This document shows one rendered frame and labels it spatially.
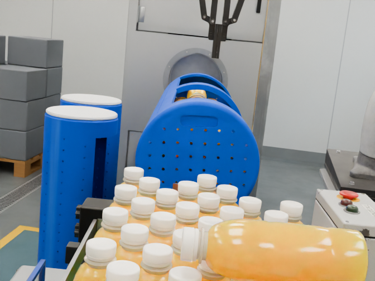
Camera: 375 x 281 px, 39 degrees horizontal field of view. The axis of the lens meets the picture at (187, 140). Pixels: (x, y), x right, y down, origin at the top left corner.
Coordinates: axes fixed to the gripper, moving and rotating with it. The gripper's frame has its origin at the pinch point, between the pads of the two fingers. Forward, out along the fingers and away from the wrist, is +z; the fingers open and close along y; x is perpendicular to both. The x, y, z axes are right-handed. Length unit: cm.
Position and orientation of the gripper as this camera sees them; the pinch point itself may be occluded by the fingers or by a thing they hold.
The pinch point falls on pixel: (216, 40)
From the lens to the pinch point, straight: 113.2
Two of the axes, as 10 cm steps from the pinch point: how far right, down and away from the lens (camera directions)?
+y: 10.0, 1.0, 0.1
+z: -1.0, 9.8, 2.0
